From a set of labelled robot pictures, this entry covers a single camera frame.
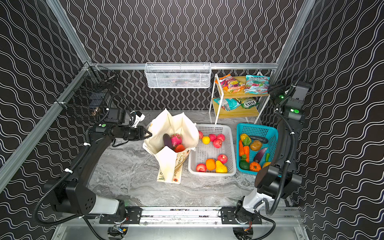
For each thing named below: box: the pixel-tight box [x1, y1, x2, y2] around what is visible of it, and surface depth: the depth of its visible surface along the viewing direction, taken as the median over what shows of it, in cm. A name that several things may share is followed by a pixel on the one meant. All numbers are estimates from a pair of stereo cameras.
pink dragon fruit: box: [171, 133, 183, 147], surface depth 96 cm
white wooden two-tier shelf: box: [209, 72, 270, 125], surface depth 89 cm
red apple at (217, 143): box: [213, 138, 223, 149], surface depth 97 cm
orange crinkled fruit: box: [205, 158, 216, 171], surface depth 88 cm
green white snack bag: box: [236, 97, 259, 109], surface depth 102 cm
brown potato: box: [250, 139, 262, 151], surface depth 97 cm
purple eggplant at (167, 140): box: [162, 133, 173, 150], surface depth 94 cm
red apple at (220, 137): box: [216, 133, 226, 142], surface depth 102 cm
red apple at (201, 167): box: [196, 163, 207, 173], surface depth 87 cm
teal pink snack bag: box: [244, 75, 271, 95], surface depth 85 cm
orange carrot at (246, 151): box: [243, 146, 250, 163], surface depth 97 cm
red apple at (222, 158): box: [217, 154, 228, 164], surface depth 92 cm
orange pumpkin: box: [249, 161, 262, 172], surface depth 87 cm
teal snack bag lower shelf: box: [213, 98, 241, 111], surface depth 102 cm
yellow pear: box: [215, 160, 228, 173], surface depth 87 cm
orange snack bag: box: [215, 74, 246, 94], surface depth 86 cm
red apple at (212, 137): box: [209, 133, 217, 142], surface depth 100 cm
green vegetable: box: [239, 160, 250, 170], surface depth 87 cm
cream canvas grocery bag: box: [143, 108, 200, 184], surface depth 83 cm
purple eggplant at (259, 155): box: [253, 147, 268, 164], surface depth 96 cm
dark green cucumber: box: [249, 135, 268, 144], surface depth 102 cm
